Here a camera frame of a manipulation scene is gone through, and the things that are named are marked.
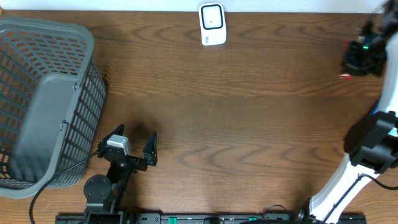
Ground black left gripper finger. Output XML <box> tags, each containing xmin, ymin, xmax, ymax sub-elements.
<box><xmin>142</xmin><ymin>131</ymin><xmax>158</xmax><ymax>166</ymax></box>
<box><xmin>101</xmin><ymin>124</ymin><xmax>124</xmax><ymax>143</ymax></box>

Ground red Nescafe stick sachet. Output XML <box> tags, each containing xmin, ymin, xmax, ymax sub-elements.
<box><xmin>339</xmin><ymin>40</ymin><xmax>353</xmax><ymax>80</ymax></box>

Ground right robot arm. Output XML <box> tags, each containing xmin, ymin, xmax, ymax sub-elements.
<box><xmin>133</xmin><ymin>1</ymin><xmax>397</xmax><ymax>224</ymax></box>

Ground white barcode scanner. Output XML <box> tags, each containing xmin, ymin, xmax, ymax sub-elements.
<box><xmin>198</xmin><ymin>2</ymin><xmax>227</xmax><ymax>46</ymax></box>

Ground grey plastic basket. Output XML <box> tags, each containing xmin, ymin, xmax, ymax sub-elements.
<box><xmin>1</xmin><ymin>16</ymin><xmax>106</xmax><ymax>199</ymax></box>

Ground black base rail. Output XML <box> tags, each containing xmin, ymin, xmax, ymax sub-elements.
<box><xmin>55</xmin><ymin>204</ymin><xmax>368</xmax><ymax>224</ymax></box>

